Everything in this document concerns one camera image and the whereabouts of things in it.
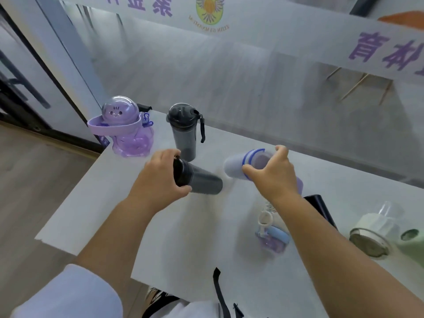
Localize black door handle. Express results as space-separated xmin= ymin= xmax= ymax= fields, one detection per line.
xmin=0 ymin=49 xmax=51 ymax=110

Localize person's white shoe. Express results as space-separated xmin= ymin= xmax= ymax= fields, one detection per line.
xmin=145 ymin=287 xmax=181 ymax=316

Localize person's right hand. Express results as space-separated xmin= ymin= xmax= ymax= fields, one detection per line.
xmin=242 ymin=144 xmax=299 ymax=204

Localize frosted band with purple print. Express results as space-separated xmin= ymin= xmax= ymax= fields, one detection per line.
xmin=56 ymin=0 xmax=424 ymax=83

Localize person's left hand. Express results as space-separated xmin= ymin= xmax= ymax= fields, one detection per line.
xmin=127 ymin=148 xmax=193 ymax=214

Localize person's white shirt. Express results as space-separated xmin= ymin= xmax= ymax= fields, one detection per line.
xmin=10 ymin=264 xmax=269 ymax=318

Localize orange chair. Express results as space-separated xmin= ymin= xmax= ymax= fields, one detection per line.
xmin=326 ymin=10 xmax=424 ymax=106

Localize white bottle blue ring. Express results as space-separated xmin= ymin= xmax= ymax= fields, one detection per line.
xmin=223 ymin=148 xmax=304 ymax=196

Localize black thermos flask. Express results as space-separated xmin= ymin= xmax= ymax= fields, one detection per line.
xmin=303 ymin=194 xmax=338 ymax=231

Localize small lilac cartoon bottle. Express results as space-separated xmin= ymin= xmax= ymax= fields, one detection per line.
xmin=255 ymin=201 xmax=292 ymax=254

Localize green transparent bottle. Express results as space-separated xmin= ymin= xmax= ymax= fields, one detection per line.
xmin=392 ymin=228 xmax=424 ymax=262

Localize black strap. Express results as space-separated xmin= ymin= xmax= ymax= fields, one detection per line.
xmin=212 ymin=267 xmax=232 ymax=318

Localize clear bottle white lid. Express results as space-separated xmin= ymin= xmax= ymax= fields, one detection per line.
xmin=348 ymin=201 xmax=405 ymax=259

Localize person's right forearm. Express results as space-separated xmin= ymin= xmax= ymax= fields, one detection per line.
xmin=268 ymin=192 xmax=424 ymax=318

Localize white table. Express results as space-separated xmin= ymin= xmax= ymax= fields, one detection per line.
xmin=34 ymin=109 xmax=424 ymax=318

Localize person's left forearm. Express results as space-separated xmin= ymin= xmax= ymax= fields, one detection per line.
xmin=74 ymin=195 xmax=176 ymax=289

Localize purple cartoon dome bottle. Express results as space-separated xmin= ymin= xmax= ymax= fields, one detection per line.
xmin=87 ymin=95 xmax=155 ymax=159

